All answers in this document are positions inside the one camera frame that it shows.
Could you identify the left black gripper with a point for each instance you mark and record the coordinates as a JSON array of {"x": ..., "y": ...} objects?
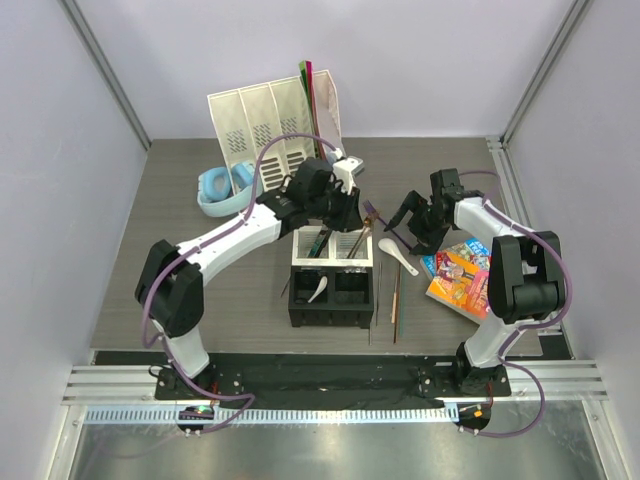
[{"x": 349, "y": 218}]

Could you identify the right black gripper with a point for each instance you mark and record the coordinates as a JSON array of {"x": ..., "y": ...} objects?
[{"x": 429, "y": 241}]

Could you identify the black plastic knife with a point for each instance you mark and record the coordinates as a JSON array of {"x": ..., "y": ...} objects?
[{"x": 322, "y": 245}]

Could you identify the silver metal fork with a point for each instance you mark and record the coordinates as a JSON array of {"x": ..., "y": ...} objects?
[{"x": 362, "y": 253}]

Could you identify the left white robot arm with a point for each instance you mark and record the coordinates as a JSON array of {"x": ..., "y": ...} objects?
[{"x": 172, "y": 283}]

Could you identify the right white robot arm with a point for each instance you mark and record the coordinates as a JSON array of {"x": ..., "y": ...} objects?
[{"x": 528, "y": 284}]

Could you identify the brown wooden chopstick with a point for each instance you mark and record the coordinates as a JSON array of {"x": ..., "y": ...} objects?
[{"x": 395, "y": 304}]

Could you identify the purple plastic fork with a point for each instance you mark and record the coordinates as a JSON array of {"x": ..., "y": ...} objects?
[{"x": 375, "y": 214}]

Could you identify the white two-slot utensil container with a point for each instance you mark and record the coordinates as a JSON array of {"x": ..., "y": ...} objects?
[{"x": 334, "y": 254}]

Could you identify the thin dark metal chopstick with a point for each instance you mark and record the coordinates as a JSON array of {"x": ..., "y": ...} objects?
[{"x": 376, "y": 302}]

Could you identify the blue treehouse book underneath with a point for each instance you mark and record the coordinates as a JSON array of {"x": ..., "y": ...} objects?
[{"x": 470, "y": 250}]

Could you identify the Roald Dahl colourful book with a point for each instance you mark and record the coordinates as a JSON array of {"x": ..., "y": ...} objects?
[{"x": 461, "y": 286}]

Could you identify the light blue headphones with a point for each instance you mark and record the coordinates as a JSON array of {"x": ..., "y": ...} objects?
[{"x": 223, "y": 192}]

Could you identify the black two-slot utensil container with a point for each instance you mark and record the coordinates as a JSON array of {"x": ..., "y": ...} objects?
[{"x": 346, "y": 302}]

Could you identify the white file organizer rack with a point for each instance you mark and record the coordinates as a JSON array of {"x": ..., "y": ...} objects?
[{"x": 246, "y": 119}]

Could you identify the coloured plastic folders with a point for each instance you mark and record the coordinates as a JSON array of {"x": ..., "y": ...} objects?
[{"x": 323, "y": 105}]

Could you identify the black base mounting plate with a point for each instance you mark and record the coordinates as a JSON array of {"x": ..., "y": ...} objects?
[{"x": 339, "y": 381}]

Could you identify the slotted cable duct strip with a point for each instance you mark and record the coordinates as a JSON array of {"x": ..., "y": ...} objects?
[{"x": 186, "y": 415}]

